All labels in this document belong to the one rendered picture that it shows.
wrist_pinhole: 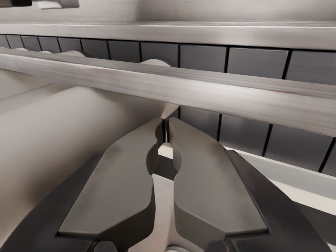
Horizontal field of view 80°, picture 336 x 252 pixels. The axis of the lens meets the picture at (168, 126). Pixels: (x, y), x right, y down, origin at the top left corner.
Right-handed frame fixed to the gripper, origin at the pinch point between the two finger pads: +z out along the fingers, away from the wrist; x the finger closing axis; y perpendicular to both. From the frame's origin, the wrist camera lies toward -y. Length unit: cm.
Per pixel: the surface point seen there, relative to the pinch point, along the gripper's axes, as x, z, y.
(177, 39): 1.0, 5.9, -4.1
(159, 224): -2.0, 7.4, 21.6
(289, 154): 9.2, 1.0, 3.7
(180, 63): 1.2, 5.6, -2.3
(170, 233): -0.3, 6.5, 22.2
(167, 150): -0.1, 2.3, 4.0
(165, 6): 0.0, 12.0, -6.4
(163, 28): -0.1, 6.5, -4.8
